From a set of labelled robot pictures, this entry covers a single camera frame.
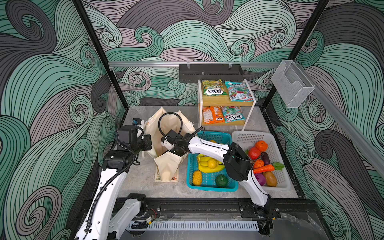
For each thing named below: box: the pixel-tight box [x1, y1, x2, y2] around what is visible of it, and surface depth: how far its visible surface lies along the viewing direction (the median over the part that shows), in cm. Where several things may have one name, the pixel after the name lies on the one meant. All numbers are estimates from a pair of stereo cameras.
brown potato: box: [263, 171, 277, 187], surface depth 80 cm
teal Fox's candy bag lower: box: [221, 106, 246, 123], surface depth 94 cm
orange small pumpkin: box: [253, 159, 265, 169], surface depth 84 cm
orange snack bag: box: [202, 105, 225, 125], surface depth 93 cm
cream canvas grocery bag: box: [141, 107, 196, 183], surface depth 79 cm
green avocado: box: [215, 174, 229, 188], surface depth 79 cm
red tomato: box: [248, 147, 261, 160], surface depth 89 cm
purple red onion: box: [254, 173, 266, 186], surface depth 80 cm
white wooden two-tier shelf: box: [198, 79, 256, 131], surface depth 83 cm
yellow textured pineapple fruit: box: [192, 170, 203, 186], surface depth 81 cm
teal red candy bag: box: [224, 81, 254, 103], surface depth 79 cm
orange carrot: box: [253, 162, 285, 174], surface depth 81 cm
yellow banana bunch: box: [196, 154, 225, 173], surface depth 85 cm
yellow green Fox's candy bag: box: [201, 79, 228, 96], surface depth 82 cm
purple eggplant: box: [261, 151, 271, 166], surface depth 90 cm
